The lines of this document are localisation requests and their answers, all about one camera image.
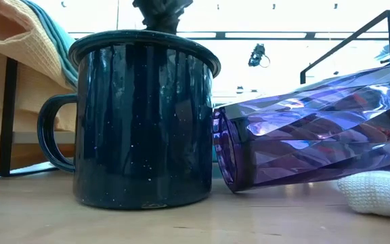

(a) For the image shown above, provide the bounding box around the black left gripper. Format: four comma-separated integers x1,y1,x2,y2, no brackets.
132,0,194,35

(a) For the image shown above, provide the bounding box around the dark blue speckled enamel mug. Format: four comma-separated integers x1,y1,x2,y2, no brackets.
37,29,221,210

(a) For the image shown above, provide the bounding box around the purple faceted plastic tumbler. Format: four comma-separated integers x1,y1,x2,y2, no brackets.
212,60,390,193

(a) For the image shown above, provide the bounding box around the black metal shelf, wooden board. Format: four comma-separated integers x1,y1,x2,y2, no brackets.
0,9,390,178

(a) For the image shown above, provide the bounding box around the black horizontal overhead bar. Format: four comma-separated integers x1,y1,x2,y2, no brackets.
68,30,390,41

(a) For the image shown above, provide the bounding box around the teal folded towel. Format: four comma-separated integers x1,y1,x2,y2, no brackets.
24,0,79,92

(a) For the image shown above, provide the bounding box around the peach waffle weave towel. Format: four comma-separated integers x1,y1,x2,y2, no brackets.
0,0,79,177

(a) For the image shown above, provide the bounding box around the white waffle weave towel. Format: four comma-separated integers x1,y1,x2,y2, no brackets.
337,170,390,220

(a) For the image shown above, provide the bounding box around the black hanging device with ring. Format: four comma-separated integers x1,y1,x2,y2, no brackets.
248,43,271,68

